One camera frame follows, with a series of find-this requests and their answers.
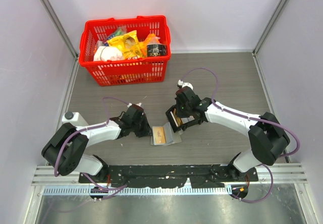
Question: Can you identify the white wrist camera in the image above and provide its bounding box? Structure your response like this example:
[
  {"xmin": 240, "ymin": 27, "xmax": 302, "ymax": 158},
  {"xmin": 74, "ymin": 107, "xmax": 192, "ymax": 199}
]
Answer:
[
  {"xmin": 177, "ymin": 79, "xmax": 193, "ymax": 90},
  {"xmin": 127, "ymin": 102, "xmax": 142, "ymax": 109}
]

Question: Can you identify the green blue snack packet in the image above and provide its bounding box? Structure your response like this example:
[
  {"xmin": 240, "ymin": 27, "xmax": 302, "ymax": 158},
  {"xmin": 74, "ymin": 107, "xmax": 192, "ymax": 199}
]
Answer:
[{"xmin": 102, "ymin": 26, "xmax": 127, "ymax": 46}]

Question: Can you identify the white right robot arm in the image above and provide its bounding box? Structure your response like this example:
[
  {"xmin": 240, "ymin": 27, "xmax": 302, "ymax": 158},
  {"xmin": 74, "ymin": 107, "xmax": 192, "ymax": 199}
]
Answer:
[{"xmin": 168, "ymin": 86, "xmax": 290, "ymax": 181}]

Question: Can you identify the white crumpled plastic bag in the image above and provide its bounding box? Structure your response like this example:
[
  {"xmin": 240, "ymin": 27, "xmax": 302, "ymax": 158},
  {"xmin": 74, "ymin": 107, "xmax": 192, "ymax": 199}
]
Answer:
[{"xmin": 93, "ymin": 46, "xmax": 124, "ymax": 62}]

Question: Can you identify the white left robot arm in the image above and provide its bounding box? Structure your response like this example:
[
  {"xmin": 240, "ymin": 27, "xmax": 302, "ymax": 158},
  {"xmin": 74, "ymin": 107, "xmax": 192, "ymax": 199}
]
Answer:
[{"xmin": 41, "ymin": 104, "xmax": 152, "ymax": 183}]

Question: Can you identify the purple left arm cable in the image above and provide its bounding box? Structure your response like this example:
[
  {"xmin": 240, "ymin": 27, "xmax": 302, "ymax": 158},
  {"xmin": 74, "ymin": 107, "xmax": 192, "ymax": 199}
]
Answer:
[{"xmin": 54, "ymin": 97, "xmax": 131, "ymax": 177}]

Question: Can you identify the white device with grey button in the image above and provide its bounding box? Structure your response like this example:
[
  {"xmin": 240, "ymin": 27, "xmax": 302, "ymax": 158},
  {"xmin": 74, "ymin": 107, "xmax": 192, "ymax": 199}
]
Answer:
[{"xmin": 61, "ymin": 111, "xmax": 88, "ymax": 127}]

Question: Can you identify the orange snack packet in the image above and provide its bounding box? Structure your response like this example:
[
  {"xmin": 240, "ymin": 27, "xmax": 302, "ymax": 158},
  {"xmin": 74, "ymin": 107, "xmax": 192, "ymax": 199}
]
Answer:
[{"xmin": 139, "ymin": 33, "xmax": 160, "ymax": 57}]

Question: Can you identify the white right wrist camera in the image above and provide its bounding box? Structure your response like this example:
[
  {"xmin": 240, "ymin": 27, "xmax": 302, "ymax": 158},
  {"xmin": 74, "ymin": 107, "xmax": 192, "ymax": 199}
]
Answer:
[{"xmin": 177, "ymin": 79, "xmax": 193, "ymax": 90}]

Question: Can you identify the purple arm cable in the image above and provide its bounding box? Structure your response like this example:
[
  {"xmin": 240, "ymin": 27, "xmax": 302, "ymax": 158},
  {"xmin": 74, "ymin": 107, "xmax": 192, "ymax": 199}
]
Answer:
[
  {"xmin": 54, "ymin": 97, "xmax": 131, "ymax": 177},
  {"xmin": 181, "ymin": 68, "xmax": 300, "ymax": 156}
]

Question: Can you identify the white slotted cable duct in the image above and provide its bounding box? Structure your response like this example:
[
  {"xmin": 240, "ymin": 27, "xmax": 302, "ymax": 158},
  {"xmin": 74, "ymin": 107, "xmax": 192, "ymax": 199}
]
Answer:
[{"xmin": 43, "ymin": 185, "xmax": 232, "ymax": 196}]

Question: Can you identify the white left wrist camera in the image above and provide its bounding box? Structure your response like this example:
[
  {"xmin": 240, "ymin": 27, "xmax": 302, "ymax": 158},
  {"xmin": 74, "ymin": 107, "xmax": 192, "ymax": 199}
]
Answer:
[{"xmin": 127, "ymin": 102, "xmax": 142, "ymax": 109}]

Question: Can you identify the black labelled bottle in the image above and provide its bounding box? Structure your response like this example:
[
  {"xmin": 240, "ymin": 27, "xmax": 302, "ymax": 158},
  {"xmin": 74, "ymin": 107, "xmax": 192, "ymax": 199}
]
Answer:
[{"xmin": 146, "ymin": 43, "xmax": 167, "ymax": 57}]

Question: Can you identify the red plastic shopping basket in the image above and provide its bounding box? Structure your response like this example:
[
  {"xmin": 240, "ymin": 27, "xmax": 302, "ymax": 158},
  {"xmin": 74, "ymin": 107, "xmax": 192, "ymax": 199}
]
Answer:
[{"xmin": 79, "ymin": 15, "xmax": 171, "ymax": 86}]

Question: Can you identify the yellow snack bag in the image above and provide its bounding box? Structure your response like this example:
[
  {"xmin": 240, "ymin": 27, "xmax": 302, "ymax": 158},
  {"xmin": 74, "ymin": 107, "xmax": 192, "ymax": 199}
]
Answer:
[{"xmin": 107, "ymin": 30, "xmax": 144, "ymax": 60}]

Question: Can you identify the black card box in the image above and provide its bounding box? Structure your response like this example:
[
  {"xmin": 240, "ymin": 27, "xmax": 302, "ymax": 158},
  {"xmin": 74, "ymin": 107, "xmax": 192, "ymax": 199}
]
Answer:
[{"xmin": 166, "ymin": 105, "xmax": 203, "ymax": 133}]

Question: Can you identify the grey leather card holder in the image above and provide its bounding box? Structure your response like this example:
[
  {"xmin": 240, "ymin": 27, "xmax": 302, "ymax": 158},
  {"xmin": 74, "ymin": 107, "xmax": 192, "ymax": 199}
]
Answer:
[{"xmin": 150, "ymin": 122, "xmax": 182, "ymax": 146}]

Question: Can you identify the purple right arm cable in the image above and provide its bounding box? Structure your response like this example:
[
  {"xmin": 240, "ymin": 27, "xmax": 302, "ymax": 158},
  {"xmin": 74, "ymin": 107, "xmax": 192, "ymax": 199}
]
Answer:
[{"xmin": 181, "ymin": 68, "xmax": 300, "ymax": 156}]

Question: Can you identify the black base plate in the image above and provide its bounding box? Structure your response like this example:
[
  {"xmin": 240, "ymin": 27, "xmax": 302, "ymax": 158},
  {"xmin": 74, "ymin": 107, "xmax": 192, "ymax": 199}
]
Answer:
[{"xmin": 79, "ymin": 164, "xmax": 258, "ymax": 189}]

